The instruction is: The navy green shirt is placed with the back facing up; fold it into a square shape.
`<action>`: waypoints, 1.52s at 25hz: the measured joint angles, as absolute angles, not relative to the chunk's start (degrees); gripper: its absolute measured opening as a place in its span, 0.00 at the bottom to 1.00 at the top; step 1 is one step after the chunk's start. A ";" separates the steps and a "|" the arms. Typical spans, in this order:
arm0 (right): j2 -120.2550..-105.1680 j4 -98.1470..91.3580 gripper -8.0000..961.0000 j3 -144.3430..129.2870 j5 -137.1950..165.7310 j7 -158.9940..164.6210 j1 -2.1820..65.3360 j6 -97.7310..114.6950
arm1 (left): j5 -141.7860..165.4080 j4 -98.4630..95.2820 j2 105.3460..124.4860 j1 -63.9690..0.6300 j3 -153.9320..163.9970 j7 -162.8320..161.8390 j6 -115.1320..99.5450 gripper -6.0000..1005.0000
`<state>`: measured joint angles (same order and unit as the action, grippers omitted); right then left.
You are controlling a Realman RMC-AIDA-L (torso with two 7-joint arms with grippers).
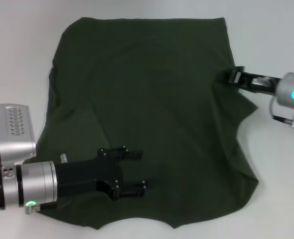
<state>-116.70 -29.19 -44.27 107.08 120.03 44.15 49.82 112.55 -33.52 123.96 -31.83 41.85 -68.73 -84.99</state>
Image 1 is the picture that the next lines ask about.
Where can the silver cylindrical connector plug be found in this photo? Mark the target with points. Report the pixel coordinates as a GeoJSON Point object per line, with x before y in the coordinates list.
{"type": "Point", "coordinates": [64, 158]}

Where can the dark green shirt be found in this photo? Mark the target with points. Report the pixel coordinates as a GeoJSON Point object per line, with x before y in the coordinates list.
{"type": "Point", "coordinates": [162, 99]}

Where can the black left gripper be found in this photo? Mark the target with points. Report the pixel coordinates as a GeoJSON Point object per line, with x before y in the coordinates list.
{"type": "Point", "coordinates": [82, 174]}

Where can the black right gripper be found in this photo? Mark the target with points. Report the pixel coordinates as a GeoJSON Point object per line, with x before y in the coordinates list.
{"type": "Point", "coordinates": [249, 81]}

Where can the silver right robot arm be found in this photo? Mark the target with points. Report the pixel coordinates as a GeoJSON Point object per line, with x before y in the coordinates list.
{"type": "Point", "coordinates": [291, 89]}

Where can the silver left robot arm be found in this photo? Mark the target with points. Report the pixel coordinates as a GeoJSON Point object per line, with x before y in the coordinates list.
{"type": "Point", "coordinates": [25, 184]}

